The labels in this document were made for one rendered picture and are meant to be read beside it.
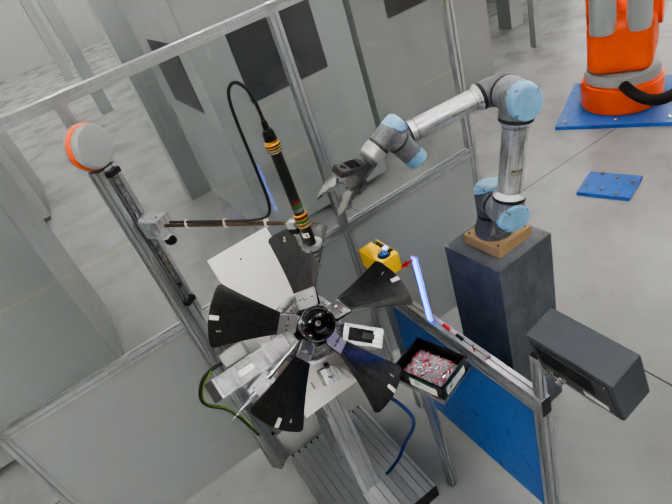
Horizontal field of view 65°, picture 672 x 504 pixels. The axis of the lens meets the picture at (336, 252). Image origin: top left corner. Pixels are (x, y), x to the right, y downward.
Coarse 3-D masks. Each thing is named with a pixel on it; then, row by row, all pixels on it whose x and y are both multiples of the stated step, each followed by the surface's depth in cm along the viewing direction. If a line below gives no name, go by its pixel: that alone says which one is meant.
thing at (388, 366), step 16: (352, 352) 180; (368, 352) 186; (352, 368) 174; (368, 368) 178; (384, 368) 183; (400, 368) 187; (368, 384) 174; (384, 384) 178; (368, 400) 171; (384, 400) 175
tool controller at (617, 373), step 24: (552, 312) 144; (528, 336) 144; (552, 336) 140; (576, 336) 137; (600, 336) 134; (552, 360) 141; (576, 360) 133; (600, 360) 130; (624, 360) 127; (576, 384) 141; (600, 384) 128; (624, 384) 127; (624, 408) 132
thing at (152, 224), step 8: (144, 216) 192; (152, 216) 190; (160, 216) 188; (168, 216) 190; (144, 224) 187; (152, 224) 185; (160, 224) 187; (144, 232) 190; (152, 232) 188; (160, 232) 187; (168, 232) 190
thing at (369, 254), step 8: (368, 248) 226; (376, 248) 224; (360, 256) 228; (368, 256) 221; (376, 256) 219; (392, 256) 217; (368, 264) 225; (384, 264) 216; (392, 264) 218; (400, 264) 221
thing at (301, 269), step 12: (312, 228) 184; (324, 228) 183; (276, 240) 188; (288, 240) 186; (276, 252) 188; (288, 252) 186; (300, 252) 183; (288, 264) 185; (300, 264) 182; (312, 264) 181; (288, 276) 185; (300, 276) 182; (312, 276) 180; (300, 288) 182
